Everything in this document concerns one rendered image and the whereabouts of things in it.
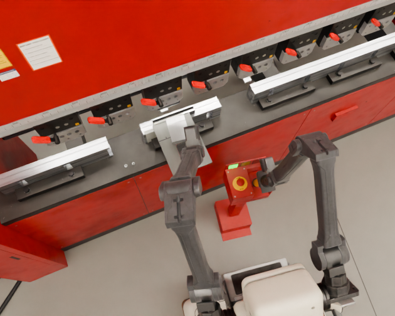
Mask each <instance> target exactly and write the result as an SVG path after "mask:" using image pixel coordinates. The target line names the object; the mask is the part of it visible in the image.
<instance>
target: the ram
mask: <svg viewBox="0 0 395 316"><path fill-rule="evenodd" d="M371 1H374V0H0V49H1V51H2V52H3V53H4V55H5V56H6V58H7V59H8V60H9V61H10V63H11V64H12V66H9V67H6V68H3V69H0V73H2V72H4V71H8V70H12V69H14V68H15V70H16V71H17V72H18V74H19V75H20V76H17V77H15V78H11V79H8V80H5V81H3V82H2V81H1V80H0V127H2V126H4V125H7V124H11V123H13V122H17V121H19V120H22V119H26V118H28V117H32V116H34V115H37V114H39V113H43V112H46V111H49V110H52V109H54V108H58V107H61V106H64V105H67V104H69V103H73V102H75V101H78V100H81V99H84V98H87V97H91V96H93V95H96V94H99V93H102V92H106V91H108V90H111V89H113V88H117V87H120V86H122V85H126V84H128V83H132V82H135V81H137V80H141V79H143V78H147V77H149V76H152V75H155V74H158V73H161V72H163V71H167V70H170V69H173V68H176V67H178V66H182V65H185V64H188V63H190V62H193V61H196V60H200V59H202V58H205V57H208V56H211V55H215V54H217V53H220V52H223V51H226V50H229V49H232V48H235V47H237V46H241V45H244V44H247V43H250V42H252V41H256V40H259V39H262V38H265V37H267V36H270V35H273V34H276V33H279V32H282V31H285V30H288V29H291V28H294V27H297V26H300V25H303V24H306V23H309V22H311V21H315V20H317V19H320V18H324V17H326V16H330V15H332V14H335V13H339V12H341V11H344V10H346V9H350V8H353V7H356V6H359V5H361V4H365V3H368V2H371ZM391 3H395V0H388V1H385V2H383V3H379V4H376V5H373V6H371V7H368V8H365V9H361V10H359V11H356V12H353V13H350V14H347V15H345V16H341V17H339V18H335V19H332V20H330V21H326V22H324V23H321V24H318V25H315V26H312V27H309V28H306V29H303V30H300V31H297V32H295V33H292V34H288V35H286V36H282V37H280V38H277V39H273V40H271V41H268V42H266V43H262V44H260V45H256V46H253V47H251V48H247V49H245V50H242V51H239V52H236V53H233V54H230V55H227V56H224V57H221V58H218V59H216V60H213V61H209V62H207V63H203V64H201V65H198V66H194V67H192V68H189V69H187V70H183V71H180V72H177V73H174V74H171V75H168V76H165V77H163V78H160V79H157V80H154V81H151V82H148V83H145V84H142V85H139V86H137V87H133V88H130V89H128V90H124V91H122V92H118V93H116V94H113V95H110V96H107V97H104V98H101V99H98V100H95V101H92V102H90V103H86V104H84V105H80V106H78V107H75V108H71V109H69V110H65V111H64V112H60V113H57V114H54V115H51V116H49V117H45V118H42V119H39V120H37V121H34V122H31V123H28V124H25V125H22V126H19V127H16V128H13V129H11V130H7V131H5V132H1V133H0V138H1V137H4V136H7V135H10V134H13V133H16V132H19V131H22V130H24V129H28V128H30V127H34V126H36V125H39V124H43V123H45V122H48V121H50V120H54V119H57V118H60V117H63V116H65V115H68V114H71V113H74V112H77V111H80V110H83V109H86V108H88V107H92V106H94V105H98V104H100V103H103V102H106V101H109V100H112V99H114V98H118V97H121V96H124V95H126V94H129V93H132V92H136V91H138V90H141V89H144V88H147V87H150V86H152V85H156V84H158V83H162V82H165V81H167V80H170V79H173V78H176V77H179V76H182V75H185V74H187V73H190V72H193V71H196V70H200V69H202V68H205V67H207V66H211V65H214V64H217V63H220V62H222V61H226V60H228V59H231V58H234V57H237V56H240V55H243V54H246V53H249V52H251V51H255V50H258V49H260V48H264V47H266V46H269V45H272V44H275V43H278V42H281V41H284V40H287V39H289V38H292V37H295V36H298V35H301V34H304V33H308V32H309V31H313V30H315V29H319V28H322V27H324V26H328V25H330V24H333V23H336V22H339V21H342V20H345V19H348V18H351V17H353V16H357V15H359V14H362V13H366V12H368V11H371V10H373V9H377V8H380V7H383V6H386V5H388V4H391ZM47 34H49V35H50V37H51V39H52V41H53V43H54V45H55V47H56V49H57V51H58V52H59V54H60V56H61V59H62V60H63V62H61V63H57V64H55V65H51V66H47V67H45V68H42V69H39V70H35V71H33V70H32V69H31V67H30V66H29V64H28V62H27V61H26V60H25V58H24V56H23V55H22V54H21V52H20V51H19V49H18V47H17V46H16V44H18V43H22V42H25V41H28V40H32V39H35V38H39V37H41V36H45V35H47Z"/></svg>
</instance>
